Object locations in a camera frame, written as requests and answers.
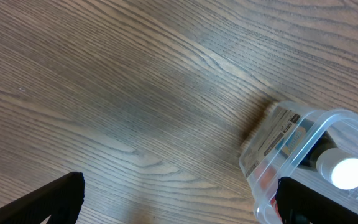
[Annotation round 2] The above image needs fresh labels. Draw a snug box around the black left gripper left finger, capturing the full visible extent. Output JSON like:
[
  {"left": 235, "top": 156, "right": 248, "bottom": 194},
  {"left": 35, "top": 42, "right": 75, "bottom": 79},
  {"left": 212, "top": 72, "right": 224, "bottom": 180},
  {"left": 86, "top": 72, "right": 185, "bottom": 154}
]
[{"left": 0, "top": 172, "right": 85, "bottom": 224}]

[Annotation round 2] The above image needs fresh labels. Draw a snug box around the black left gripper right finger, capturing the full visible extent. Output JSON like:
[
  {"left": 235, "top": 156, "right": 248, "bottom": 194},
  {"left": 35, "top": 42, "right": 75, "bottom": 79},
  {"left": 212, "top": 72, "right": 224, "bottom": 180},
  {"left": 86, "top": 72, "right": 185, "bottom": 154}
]
[{"left": 275, "top": 177, "right": 358, "bottom": 224}]

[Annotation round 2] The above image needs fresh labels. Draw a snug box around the black tube white cap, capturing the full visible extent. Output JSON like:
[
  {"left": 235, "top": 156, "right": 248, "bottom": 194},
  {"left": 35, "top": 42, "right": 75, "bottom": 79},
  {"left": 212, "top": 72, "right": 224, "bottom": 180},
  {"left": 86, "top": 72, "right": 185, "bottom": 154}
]
[{"left": 293, "top": 121, "right": 358, "bottom": 190}]

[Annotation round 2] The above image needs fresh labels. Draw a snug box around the clear plastic container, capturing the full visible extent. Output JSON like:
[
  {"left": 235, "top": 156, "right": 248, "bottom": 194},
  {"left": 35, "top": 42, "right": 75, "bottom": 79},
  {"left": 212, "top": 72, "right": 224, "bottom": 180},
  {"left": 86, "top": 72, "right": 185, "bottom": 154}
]
[{"left": 239, "top": 101, "right": 358, "bottom": 223}]

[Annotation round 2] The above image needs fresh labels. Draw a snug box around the orange tube white cap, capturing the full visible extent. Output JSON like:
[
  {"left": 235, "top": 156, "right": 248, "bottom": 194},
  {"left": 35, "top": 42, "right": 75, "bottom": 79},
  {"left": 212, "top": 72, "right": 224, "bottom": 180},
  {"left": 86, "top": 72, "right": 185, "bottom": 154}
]
[{"left": 254, "top": 164, "right": 282, "bottom": 223}]

